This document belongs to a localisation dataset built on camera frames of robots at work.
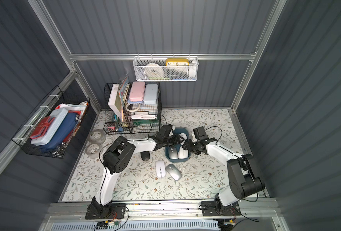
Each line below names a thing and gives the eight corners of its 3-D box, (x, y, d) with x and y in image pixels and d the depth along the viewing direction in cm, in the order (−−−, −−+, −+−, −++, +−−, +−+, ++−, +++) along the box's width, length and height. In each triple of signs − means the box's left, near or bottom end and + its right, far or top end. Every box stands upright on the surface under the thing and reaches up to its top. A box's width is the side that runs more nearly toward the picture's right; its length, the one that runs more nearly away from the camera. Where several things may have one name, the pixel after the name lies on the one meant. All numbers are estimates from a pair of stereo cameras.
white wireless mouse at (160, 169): (157, 178, 86) (156, 177, 84) (155, 162, 93) (155, 160, 91) (166, 177, 87) (166, 175, 85) (164, 160, 94) (164, 159, 92)
